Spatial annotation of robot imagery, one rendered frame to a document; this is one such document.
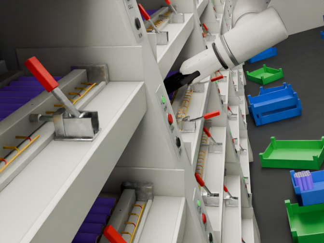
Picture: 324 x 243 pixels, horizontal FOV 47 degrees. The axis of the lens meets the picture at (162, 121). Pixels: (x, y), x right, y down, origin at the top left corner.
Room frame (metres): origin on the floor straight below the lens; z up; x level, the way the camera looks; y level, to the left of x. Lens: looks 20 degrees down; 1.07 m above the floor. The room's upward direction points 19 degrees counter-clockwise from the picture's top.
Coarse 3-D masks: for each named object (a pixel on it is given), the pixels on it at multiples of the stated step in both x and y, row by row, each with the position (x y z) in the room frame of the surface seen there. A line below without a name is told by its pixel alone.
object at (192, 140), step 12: (180, 60) 1.21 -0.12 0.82; (204, 84) 1.07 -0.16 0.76; (192, 96) 0.98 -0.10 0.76; (204, 96) 0.97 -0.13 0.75; (192, 108) 0.89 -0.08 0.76; (204, 108) 0.92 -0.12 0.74; (180, 132) 0.76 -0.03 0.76; (192, 132) 0.75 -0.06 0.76; (192, 144) 0.69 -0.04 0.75; (192, 156) 0.64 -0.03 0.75; (192, 168) 0.62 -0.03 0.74
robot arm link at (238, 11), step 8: (240, 0) 0.93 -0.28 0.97; (248, 0) 0.92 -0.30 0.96; (256, 0) 0.92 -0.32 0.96; (264, 0) 0.92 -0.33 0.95; (240, 8) 0.93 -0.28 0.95; (248, 8) 0.92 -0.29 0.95; (256, 8) 0.93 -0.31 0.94; (264, 8) 0.93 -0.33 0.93; (232, 16) 0.96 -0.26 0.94; (232, 24) 0.95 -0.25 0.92
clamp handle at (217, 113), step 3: (213, 111) 0.75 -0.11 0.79; (216, 111) 0.74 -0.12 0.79; (219, 111) 0.75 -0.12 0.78; (204, 114) 0.76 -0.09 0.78; (207, 114) 0.75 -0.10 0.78; (210, 114) 0.74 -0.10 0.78; (213, 114) 0.74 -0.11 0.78; (216, 114) 0.74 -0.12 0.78; (219, 114) 0.74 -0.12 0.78; (189, 117) 0.76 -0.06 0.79; (198, 117) 0.76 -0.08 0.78; (201, 117) 0.75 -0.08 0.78; (204, 117) 0.75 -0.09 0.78; (207, 117) 0.75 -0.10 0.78; (210, 117) 0.74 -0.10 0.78; (189, 120) 0.77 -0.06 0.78; (192, 120) 0.76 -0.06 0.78; (195, 120) 0.76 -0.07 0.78; (198, 120) 0.75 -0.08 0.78
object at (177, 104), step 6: (186, 84) 1.01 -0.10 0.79; (180, 90) 0.97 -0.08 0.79; (186, 90) 1.00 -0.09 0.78; (192, 90) 1.00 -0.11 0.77; (180, 96) 0.92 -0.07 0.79; (174, 102) 0.88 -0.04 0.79; (180, 102) 0.88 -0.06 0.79; (174, 108) 0.84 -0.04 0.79; (180, 108) 0.88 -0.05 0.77; (174, 114) 0.80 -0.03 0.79
